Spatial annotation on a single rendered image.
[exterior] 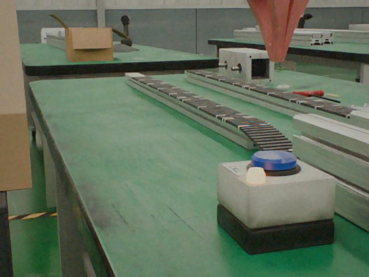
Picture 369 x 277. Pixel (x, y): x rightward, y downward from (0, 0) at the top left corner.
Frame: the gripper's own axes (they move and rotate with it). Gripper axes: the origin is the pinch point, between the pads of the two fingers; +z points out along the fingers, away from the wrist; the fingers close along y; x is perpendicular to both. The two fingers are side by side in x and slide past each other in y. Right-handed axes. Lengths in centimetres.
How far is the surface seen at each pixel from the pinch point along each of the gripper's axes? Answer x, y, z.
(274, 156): -0.6, -0.3, 8.9
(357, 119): 10.4, 15.2, 8.5
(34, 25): 1106, 28, 8
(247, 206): -3.5, -4.1, 12.2
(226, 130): 41.7, 11.5, 15.2
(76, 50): 226, 8, 11
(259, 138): 27.3, 10.8, 13.8
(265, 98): 67, 30, 14
